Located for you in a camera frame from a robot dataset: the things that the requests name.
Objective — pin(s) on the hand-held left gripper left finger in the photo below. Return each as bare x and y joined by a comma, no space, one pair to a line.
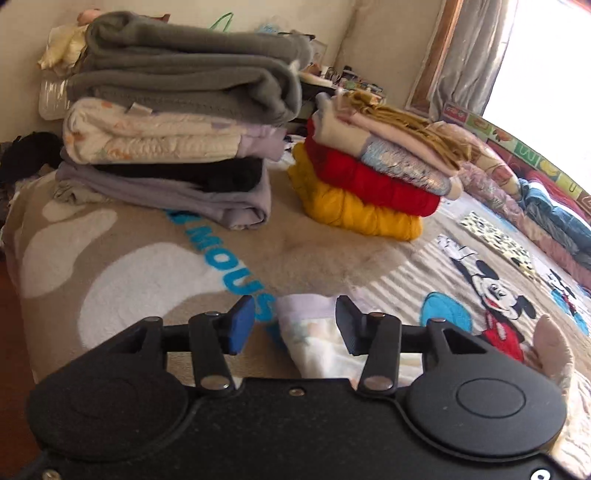
242,323

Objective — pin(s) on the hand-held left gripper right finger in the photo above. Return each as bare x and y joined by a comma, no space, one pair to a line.
347,325

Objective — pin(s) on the white floral quilted pants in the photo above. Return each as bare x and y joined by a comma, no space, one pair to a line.
314,341

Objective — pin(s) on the black clothes pile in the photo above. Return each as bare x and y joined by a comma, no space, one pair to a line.
27,157

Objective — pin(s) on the cartoon mouse printed blanket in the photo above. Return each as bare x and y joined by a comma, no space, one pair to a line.
323,249

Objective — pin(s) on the yellow knitted garment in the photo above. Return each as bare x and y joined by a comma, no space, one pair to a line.
351,210

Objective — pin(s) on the lilac grey folded garment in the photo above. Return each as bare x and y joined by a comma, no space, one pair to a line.
207,205

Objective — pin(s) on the red knitted garment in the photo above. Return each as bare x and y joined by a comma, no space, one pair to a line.
369,182

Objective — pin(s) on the black folded garment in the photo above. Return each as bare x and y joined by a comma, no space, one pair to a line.
207,173

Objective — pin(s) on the silver lilac shiny garment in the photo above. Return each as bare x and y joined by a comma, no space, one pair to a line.
406,166

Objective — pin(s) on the pink floral quilt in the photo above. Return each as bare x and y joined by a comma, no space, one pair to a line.
521,217

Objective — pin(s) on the white quilted floral garment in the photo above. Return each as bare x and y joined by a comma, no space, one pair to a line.
152,134

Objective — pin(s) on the beige floral pillow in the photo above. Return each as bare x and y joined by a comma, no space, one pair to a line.
485,161

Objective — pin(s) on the blue quilt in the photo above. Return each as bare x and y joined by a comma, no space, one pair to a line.
558,217

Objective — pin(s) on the cluttered side table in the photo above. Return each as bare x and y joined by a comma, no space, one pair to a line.
351,81

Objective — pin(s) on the dark red pillow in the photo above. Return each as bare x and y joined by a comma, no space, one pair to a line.
549,181

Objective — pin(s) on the colourful alphabet mat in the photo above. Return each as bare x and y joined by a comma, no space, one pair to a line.
531,157

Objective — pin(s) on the grey fleece blanket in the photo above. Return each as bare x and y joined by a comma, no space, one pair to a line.
184,69

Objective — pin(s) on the clear plastic bagged bedding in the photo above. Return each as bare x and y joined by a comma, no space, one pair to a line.
53,99

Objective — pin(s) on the grey patterned curtain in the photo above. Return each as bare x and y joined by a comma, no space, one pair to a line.
471,55

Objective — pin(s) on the green plastic bag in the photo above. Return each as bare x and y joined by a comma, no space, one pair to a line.
224,21

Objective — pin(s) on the cream satin pillow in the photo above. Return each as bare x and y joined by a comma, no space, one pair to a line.
60,50

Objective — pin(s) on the wooden window frame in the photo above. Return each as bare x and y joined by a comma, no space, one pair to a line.
436,55

